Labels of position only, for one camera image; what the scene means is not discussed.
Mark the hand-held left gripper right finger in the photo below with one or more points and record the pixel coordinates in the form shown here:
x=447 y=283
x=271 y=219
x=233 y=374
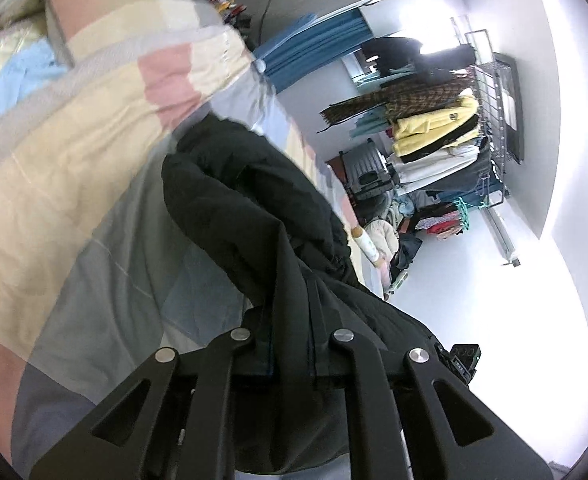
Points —
x=331 y=360

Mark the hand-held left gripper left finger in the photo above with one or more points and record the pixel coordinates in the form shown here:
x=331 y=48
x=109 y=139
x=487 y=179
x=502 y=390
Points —
x=254 y=360

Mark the black puffer jacket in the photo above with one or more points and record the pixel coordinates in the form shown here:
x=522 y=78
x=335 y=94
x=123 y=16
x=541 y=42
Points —
x=254 y=210

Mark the pile of clothes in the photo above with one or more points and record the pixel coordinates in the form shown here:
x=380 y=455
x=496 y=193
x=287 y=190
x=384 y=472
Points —
x=403 y=210

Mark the metal clothes rack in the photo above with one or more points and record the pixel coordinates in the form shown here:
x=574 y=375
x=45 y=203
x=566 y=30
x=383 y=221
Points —
x=498 y=110

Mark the cream plush coat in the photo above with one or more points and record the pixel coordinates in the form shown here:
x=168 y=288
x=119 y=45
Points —
x=383 y=237

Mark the green sock hanger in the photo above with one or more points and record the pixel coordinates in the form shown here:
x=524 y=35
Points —
x=466 y=212

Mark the dark grey sweater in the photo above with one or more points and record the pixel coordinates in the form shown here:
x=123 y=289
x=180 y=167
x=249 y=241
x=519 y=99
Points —
x=463 y=182

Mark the grey suitcase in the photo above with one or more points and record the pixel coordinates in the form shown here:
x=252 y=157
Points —
x=366 y=172

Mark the white hoodie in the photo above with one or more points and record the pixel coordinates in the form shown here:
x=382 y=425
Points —
x=433 y=167

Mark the black garment with yellow trim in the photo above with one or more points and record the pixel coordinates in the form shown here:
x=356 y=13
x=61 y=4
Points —
x=443 y=142

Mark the teal cloth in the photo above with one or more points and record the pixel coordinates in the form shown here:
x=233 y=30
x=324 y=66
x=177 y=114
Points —
x=371 y=125

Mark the yellow fleece robe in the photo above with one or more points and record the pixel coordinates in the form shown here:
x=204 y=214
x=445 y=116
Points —
x=433 y=125

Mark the patchwork bed sheet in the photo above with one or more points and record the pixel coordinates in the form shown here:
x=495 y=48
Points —
x=74 y=185

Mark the brown plaid scarf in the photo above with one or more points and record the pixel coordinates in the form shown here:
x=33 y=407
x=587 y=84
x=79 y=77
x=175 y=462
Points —
x=398 y=100

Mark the black hanging jacket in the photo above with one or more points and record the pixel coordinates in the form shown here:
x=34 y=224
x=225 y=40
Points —
x=398 y=55

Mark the blue curtain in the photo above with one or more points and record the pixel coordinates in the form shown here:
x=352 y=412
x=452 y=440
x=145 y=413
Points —
x=314 y=45

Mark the cluster of small bottles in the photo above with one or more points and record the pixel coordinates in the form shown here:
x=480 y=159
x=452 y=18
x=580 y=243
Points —
x=229 y=7

